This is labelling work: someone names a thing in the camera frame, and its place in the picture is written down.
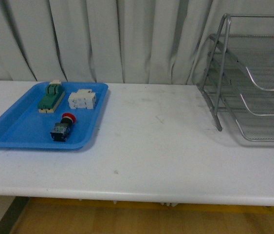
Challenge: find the red emergency stop button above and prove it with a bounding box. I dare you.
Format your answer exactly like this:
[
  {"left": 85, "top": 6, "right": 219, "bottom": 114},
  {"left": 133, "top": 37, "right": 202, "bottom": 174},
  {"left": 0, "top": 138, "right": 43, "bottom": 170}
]
[{"left": 50, "top": 112, "right": 76, "bottom": 142}]

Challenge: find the white circuit breaker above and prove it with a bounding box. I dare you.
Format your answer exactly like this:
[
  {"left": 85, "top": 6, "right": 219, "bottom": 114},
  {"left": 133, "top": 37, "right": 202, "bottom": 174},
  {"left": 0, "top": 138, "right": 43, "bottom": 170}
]
[{"left": 68, "top": 89, "right": 97, "bottom": 110}]

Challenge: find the white curtain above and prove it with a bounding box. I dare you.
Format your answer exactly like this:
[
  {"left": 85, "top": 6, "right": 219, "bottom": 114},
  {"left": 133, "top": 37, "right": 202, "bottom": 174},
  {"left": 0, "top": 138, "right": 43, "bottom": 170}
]
[{"left": 0, "top": 0, "right": 274, "bottom": 84}]

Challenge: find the blue plastic tray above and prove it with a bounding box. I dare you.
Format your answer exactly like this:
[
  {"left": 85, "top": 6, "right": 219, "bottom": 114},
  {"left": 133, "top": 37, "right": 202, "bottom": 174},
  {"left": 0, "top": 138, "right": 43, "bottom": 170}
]
[{"left": 0, "top": 82, "right": 108, "bottom": 150}]

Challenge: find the green knife switch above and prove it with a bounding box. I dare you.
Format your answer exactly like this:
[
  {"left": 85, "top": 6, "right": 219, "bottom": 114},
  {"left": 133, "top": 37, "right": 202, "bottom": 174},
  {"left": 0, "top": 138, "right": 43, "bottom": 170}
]
[{"left": 37, "top": 80, "right": 65, "bottom": 113}]

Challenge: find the silver wire mesh rack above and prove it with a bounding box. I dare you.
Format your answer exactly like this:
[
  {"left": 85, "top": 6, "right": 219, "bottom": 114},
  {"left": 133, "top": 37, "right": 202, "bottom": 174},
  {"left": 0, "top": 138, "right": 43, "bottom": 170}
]
[{"left": 197, "top": 14, "right": 274, "bottom": 142}]

